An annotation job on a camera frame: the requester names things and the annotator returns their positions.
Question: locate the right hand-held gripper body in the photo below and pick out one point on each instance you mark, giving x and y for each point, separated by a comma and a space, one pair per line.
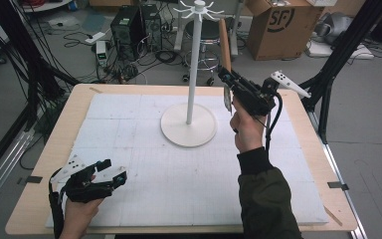
252, 96

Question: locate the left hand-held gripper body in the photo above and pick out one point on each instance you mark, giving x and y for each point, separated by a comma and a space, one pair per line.
83, 187

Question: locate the white rack stand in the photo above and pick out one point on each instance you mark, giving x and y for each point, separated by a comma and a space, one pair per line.
189, 127

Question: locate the person's left hand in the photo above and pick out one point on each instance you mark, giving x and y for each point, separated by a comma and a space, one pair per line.
78, 217

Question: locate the person's right hand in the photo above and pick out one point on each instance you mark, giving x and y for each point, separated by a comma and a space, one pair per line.
249, 131

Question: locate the white foam mat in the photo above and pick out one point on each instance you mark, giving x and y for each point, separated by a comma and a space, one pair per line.
165, 186

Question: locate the black tape strip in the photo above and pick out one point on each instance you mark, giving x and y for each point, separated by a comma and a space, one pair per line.
337, 186
34, 179

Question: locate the brown cardboard box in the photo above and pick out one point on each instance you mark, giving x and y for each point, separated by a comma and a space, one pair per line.
280, 30

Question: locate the slim black computer tower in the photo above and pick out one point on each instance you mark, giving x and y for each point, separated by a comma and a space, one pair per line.
152, 28

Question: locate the large black computer tower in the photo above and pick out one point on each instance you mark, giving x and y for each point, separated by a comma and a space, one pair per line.
127, 33

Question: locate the grey bag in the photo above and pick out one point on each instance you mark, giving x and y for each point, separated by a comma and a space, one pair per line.
334, 28

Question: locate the black metal stand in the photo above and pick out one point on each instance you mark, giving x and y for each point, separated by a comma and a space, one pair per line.
348, 43
30, 66

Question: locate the small white power supply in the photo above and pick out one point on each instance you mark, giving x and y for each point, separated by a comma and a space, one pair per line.
101, 53

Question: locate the white power strip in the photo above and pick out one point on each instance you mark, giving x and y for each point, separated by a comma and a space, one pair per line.
95, 37

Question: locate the aluminium rail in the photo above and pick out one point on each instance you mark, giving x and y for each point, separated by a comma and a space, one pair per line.
3, 172
341, 186

